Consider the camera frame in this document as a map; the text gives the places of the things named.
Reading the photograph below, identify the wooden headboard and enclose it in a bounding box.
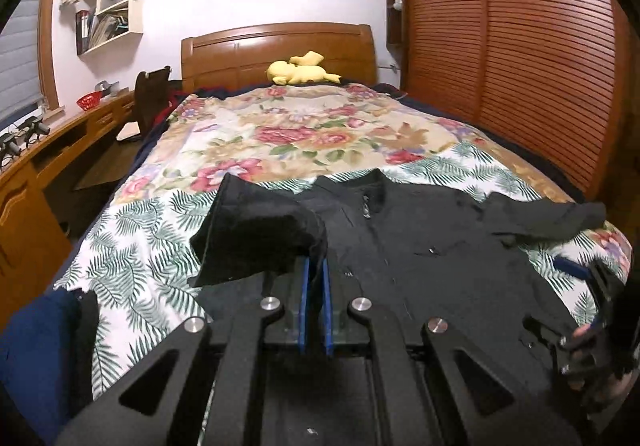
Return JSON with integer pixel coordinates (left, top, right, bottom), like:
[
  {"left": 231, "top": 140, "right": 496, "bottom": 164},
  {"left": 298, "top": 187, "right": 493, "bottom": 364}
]
[{"left": 181, "top": 22, "right": 378, "bottom": 93}]

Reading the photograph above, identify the grey window blind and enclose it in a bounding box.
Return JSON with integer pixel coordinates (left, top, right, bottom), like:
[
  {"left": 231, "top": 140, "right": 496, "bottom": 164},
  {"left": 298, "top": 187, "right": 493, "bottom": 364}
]
[{"left": 0, "top": 0, "right": 41, "bottom": 128}]

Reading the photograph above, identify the folded navy blue garment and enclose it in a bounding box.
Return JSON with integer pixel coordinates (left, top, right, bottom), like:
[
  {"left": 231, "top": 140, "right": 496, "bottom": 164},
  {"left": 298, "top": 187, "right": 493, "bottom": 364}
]
[{"left": 1, "top": 289, "right": 99, "bottom": 445}]

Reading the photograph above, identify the person's right hand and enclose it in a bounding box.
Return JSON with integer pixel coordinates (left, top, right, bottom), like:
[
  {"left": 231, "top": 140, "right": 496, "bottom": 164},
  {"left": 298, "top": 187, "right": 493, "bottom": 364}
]
[{"left": 558, "top": 320, "right": 639, "bottom": 407}]

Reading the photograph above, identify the dark wooden chair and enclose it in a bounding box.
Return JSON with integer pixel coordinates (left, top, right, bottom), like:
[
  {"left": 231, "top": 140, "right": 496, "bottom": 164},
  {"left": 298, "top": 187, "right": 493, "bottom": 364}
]
[{"left": 73, "top": 66, "right": 171, "bottom": 192}]

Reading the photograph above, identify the yellow plush toy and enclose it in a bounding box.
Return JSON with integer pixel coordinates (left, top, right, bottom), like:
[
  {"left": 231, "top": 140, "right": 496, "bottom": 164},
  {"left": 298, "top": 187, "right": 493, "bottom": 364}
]
[{"left": 266, "top": 50, "right": 341, "bottom": 85}]

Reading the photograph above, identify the louvered wooden wardrobe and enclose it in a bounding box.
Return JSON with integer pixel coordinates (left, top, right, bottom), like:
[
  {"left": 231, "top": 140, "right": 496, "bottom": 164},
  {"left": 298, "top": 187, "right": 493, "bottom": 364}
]
[{"left": 402, "top": 0, "right": 629, "bottom": 199}]

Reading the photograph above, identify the white wall shelf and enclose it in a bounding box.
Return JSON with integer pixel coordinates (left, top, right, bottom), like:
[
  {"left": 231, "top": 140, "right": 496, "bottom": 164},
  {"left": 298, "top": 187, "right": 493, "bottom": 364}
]
[{"left": 75, "top": 0, "right": 143, "bottom": 56}]

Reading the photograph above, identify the red basket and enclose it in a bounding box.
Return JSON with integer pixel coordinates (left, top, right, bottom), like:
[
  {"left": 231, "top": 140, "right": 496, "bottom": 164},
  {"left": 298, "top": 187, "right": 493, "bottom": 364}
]
[{"left": 76, "top": 91, "right": 103, "bottom": 111}]

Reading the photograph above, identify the black jacket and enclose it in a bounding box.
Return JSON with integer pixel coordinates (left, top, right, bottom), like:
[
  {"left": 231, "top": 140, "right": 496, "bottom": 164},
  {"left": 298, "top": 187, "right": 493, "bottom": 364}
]
[{"left": 188, "top": 168, "right": 609, "bottom": 446}]

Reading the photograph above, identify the long wooden desk cabinet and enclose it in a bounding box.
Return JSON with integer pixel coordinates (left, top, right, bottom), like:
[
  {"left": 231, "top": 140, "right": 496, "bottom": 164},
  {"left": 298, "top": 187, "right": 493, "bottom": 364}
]
[{"left": 0, "top": 91, "right": 134, "bottom": 326}]

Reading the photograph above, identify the floral and fern bedspread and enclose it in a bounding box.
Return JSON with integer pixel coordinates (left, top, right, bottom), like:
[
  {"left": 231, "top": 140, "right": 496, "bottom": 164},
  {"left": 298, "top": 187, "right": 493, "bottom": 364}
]
[{"left": 53, "top": 81, "right": 633, "bottom": 402}]

